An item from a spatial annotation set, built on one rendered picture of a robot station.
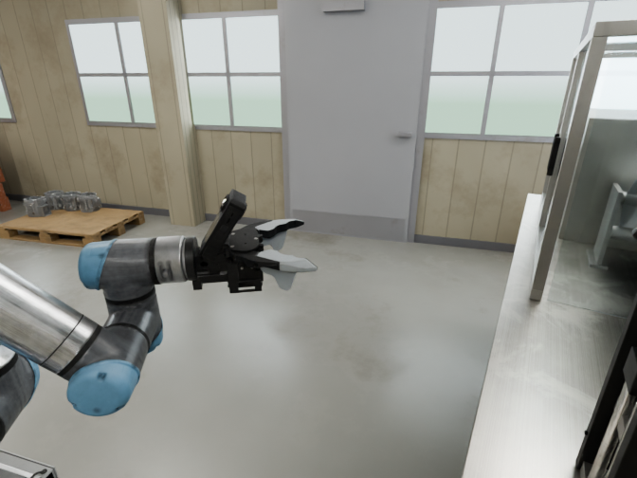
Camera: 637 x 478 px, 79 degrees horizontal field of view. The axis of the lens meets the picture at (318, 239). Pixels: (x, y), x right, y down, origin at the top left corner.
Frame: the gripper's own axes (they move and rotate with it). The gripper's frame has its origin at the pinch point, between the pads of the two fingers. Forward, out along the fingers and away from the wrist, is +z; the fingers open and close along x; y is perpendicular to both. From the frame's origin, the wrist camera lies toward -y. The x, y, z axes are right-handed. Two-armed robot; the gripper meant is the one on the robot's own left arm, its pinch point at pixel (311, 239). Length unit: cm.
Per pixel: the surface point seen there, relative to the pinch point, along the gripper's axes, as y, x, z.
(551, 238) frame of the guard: 18, -22, 68
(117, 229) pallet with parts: 162, -318, -148
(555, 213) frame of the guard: 11, -23, 68
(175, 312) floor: 147, -162, -67
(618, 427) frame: 15, 30, 38
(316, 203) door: 133, -295, 52
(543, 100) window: 22, -231, 222
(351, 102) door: 35, -294, 82
